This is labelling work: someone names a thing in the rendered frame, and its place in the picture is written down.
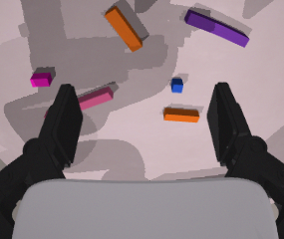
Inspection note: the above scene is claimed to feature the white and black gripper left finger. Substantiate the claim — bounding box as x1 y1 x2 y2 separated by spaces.
0 84 83 239

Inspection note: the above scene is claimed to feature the purple rod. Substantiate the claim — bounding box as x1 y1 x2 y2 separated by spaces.
184 9 250 48

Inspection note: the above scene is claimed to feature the pink rod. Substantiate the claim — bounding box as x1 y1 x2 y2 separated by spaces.
78 87 114 110

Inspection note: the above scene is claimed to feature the small blue block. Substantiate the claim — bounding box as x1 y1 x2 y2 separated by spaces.
171 79 183 93

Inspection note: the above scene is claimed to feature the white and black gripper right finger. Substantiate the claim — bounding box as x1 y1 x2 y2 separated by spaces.
206 82 284 239

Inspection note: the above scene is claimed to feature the small magenta block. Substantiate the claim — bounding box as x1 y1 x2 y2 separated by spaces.
30 73 53 87

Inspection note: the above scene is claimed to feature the orange rectangular bar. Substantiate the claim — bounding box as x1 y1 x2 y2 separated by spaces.
105 6 142 52
163 108 200 122

